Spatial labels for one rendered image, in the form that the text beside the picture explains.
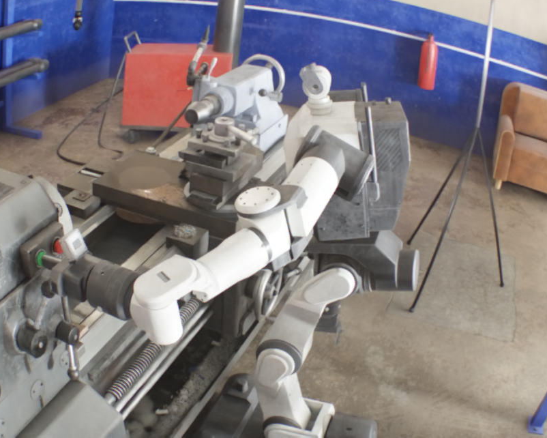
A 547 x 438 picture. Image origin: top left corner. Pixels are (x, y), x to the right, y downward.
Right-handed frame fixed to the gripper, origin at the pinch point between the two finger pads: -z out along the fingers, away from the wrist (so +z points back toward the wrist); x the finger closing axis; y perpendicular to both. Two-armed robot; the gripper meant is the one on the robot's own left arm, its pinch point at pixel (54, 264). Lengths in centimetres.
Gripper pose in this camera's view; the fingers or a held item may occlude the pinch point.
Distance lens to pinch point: 109.8
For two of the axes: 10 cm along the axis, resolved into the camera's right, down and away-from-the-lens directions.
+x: 3.6, -4.0, 8.5
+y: 0.9, -8.9, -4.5
